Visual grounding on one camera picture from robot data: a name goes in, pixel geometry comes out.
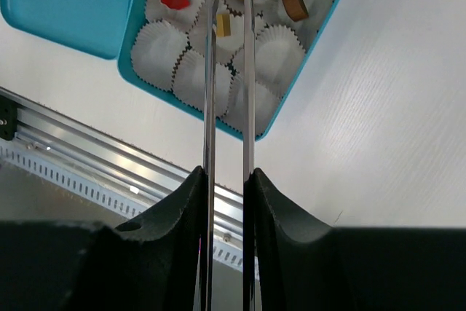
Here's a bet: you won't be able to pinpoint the metal tongs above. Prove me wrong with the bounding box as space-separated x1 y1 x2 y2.
200 0 256 310

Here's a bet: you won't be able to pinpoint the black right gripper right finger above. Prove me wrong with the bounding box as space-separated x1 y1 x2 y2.
249 169 465 310

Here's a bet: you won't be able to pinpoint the brown oval chocolate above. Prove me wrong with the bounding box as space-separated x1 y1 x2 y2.
282 0 309 22

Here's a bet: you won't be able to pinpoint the small tan cube chocolate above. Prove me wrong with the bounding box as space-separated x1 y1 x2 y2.
216 12 232 38

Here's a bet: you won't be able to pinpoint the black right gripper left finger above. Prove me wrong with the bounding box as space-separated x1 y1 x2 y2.
1 167 205 310

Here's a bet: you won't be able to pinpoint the white paper cup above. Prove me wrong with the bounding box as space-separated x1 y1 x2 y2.
189 0 269 64

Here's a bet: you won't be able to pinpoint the slotted cable duct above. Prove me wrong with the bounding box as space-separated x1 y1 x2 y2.
1 141 243 272

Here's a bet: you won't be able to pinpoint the teal tin lid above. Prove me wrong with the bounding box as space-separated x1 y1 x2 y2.
1 0 131 60

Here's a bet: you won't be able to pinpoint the aluminium rail frame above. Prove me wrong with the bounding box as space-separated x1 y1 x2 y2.
1 88 190 198

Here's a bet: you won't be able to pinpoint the teal tin box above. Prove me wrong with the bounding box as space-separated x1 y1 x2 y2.
118 0 339 138

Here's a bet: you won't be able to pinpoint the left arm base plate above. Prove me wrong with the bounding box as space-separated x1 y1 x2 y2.
0 96 18 141

